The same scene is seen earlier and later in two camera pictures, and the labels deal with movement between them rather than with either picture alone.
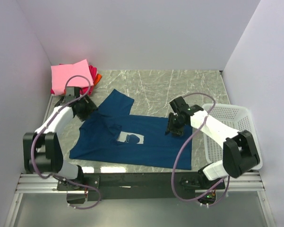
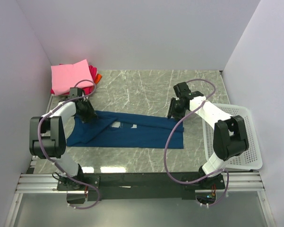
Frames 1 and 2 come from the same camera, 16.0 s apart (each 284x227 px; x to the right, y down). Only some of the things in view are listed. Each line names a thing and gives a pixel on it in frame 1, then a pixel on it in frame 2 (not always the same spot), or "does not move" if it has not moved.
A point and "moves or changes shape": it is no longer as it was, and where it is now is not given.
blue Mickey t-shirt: (111, 134) moves or changes shape
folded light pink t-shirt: (60, 73) does not move
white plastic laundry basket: (238, 117) does not move
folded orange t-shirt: (98, 78) does not move
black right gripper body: (174, 125) to (175, 110)
